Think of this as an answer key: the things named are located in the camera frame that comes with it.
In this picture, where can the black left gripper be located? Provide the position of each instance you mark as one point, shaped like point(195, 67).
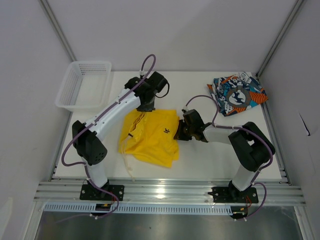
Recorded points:
point(149, 108)

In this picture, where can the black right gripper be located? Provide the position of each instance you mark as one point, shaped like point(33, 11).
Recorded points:
point(179, 135)

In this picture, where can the yellow shorts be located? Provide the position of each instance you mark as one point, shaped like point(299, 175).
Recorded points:
point(149, 138)

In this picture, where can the colourful patterned shorts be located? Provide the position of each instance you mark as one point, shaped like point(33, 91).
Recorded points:
point(237, 93)

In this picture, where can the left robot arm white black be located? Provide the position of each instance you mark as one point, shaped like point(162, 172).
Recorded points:
point(91, 133)

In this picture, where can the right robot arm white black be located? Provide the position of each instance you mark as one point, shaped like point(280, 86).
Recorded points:
point(252, 148)

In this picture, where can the white plastic basket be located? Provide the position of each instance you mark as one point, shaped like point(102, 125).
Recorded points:
point(85, 86)

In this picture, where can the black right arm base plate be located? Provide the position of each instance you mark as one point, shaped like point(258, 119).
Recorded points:
point(224, 194)

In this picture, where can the aluminium mounting rail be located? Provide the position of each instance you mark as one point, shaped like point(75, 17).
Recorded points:
point(167, 191)

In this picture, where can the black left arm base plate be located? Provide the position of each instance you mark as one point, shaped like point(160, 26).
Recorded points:
point(90, 193)

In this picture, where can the slotted grey cable duct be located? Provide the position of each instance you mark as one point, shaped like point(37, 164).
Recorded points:
point(132, 208)

